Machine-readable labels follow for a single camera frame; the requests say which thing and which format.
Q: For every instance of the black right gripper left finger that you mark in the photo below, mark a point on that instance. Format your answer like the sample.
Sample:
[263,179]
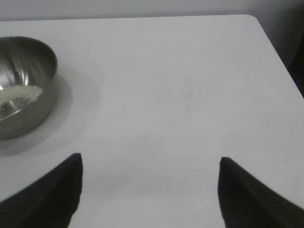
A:
[40,202]

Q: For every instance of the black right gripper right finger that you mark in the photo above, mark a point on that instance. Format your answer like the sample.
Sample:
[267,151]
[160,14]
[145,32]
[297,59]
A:
[251,202]

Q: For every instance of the white rice grains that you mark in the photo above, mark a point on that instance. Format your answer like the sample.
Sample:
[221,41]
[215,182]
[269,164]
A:
[21,92]

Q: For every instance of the stainless steel mixing bowl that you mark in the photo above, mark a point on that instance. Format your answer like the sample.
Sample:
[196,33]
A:
[35,59]

